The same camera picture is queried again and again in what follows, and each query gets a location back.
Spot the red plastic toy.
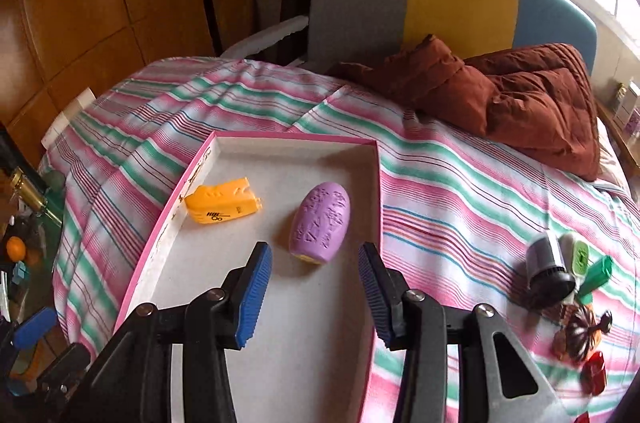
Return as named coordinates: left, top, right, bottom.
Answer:
left=580, top=351, right=607, bottom=396

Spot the grey black cylinder toy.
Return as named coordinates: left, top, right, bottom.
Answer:
left=525, top=233, right=577, bottom=309

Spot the striped pink green blanket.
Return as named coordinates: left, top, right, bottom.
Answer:
left=40, top=56, right=640, bottom=423

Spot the white pillow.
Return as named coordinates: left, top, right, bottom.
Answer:
left=592, top=118, right=631, bottom=194

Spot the green stamp toy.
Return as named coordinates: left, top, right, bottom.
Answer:
left=575, top=254, right=615, bottom=306

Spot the pink rimmed cardboard tray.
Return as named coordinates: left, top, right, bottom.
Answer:
left=114, top=130, right=383, bottom=423

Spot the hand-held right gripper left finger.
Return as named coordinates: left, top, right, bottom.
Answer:
left=60, top=242, right=273, bottom=423

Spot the purple oval toy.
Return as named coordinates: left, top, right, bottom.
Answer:
left=289, top=182, right=351, bottom=265

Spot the brass metal object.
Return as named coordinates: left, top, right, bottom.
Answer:
left=7, top=167, right=61, bottom=224

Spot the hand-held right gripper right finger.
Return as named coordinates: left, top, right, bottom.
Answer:
left=357, top=242, right=571, bottom=423

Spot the white green square toy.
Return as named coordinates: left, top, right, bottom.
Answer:
left=559, top=233, right=592, bottom=276

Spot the brown quilted duvet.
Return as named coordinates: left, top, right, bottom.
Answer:
left=327, top=34, right=603, bottom=181

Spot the wooden bedside table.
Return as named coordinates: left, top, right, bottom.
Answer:
left=595, top=98, right=640, bottom=174

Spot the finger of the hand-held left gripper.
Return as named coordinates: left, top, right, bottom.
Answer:
left=0, top=307, right=92, bottom=404

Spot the glass side table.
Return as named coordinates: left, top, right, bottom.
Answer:
left=0, top=123, right=66, bottom=354

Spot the white bed rail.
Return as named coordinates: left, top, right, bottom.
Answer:
left=220, top=16, right=310, bottom=59

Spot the wooden wardrobe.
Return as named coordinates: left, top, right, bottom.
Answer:
left=0, top=0, right=256, bottom=164

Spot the yellow plastic toy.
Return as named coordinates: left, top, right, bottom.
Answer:
left=185, top=176, right=263, bottom=225

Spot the brown pumpkin toy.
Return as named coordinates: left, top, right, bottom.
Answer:
left=552, top=305, right=613, bottom=364

